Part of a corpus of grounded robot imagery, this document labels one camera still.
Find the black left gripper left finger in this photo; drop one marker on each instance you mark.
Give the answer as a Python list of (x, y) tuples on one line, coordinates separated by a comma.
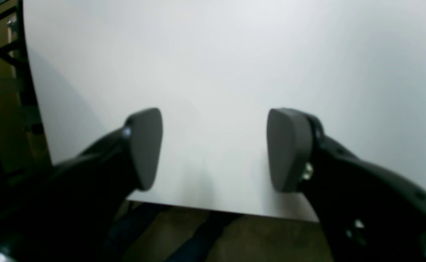
[(65, 212)]

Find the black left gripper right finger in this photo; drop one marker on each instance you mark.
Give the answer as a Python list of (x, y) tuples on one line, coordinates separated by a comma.
[(367, 213)]

